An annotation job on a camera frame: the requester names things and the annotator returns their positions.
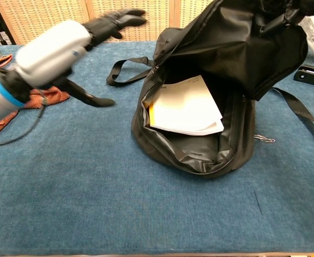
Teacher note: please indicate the wicker folding screen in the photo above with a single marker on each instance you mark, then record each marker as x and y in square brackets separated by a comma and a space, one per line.
[39, 16]

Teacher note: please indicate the black stapler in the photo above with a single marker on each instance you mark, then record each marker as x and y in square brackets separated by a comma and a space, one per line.
[310, 77]

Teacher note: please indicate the brown cloth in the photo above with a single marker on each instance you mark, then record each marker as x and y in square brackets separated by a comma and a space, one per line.
[49, 96]

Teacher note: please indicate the small paper clip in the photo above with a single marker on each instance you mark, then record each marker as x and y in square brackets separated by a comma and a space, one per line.
[263, 138]

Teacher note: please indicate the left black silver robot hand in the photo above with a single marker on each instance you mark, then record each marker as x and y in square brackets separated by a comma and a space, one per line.
[49, 51]

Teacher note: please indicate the blue table mat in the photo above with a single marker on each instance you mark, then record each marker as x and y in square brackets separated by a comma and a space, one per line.
[92, 187]

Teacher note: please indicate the black backpack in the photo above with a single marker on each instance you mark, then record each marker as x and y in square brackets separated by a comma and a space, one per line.
[239, 53]

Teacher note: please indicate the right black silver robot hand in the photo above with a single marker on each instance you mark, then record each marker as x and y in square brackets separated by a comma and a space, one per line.
[306, 8]

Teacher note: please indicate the white notebook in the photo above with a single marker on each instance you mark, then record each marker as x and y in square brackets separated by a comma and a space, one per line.
[186, 109]

